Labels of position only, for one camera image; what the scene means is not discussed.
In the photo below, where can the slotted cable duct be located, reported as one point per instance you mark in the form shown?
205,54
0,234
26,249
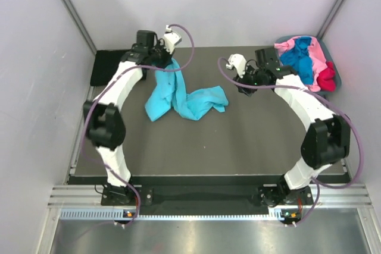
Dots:
125,215

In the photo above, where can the magenta t shirt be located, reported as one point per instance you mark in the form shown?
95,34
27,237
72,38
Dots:
326,78

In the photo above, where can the pink t shirt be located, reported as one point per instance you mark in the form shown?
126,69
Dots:
317,56

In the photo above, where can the light blue t shirt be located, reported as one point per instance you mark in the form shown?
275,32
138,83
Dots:
170,93

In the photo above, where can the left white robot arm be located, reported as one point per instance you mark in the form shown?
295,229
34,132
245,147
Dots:
105,127

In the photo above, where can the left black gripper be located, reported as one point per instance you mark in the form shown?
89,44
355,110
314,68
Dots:
168,56

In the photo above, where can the corner aluminium post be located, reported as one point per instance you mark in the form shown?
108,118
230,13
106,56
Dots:
79,24
339,2

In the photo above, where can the folded black t shirt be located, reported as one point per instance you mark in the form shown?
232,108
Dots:
105,66

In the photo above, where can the left corner aluminium post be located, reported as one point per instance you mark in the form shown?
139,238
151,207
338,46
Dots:
79,24

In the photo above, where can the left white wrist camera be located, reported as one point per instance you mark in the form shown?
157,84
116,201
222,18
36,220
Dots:
171,39

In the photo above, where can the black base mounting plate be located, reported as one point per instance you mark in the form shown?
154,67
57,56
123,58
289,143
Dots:
217,200

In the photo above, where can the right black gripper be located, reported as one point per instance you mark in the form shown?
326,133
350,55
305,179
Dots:
246,90

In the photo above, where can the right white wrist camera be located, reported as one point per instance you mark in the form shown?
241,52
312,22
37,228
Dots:
237,62

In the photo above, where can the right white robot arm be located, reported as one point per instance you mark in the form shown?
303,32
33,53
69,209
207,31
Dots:
327,134

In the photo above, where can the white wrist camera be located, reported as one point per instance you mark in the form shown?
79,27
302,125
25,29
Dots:
171,39
237,62

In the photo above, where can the right corner aluminium post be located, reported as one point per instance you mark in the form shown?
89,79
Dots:
339,2

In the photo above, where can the dark blue t shirt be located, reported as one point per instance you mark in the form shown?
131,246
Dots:
296,55

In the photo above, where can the blue laundry basket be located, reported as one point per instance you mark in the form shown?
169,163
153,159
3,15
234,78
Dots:
328,56

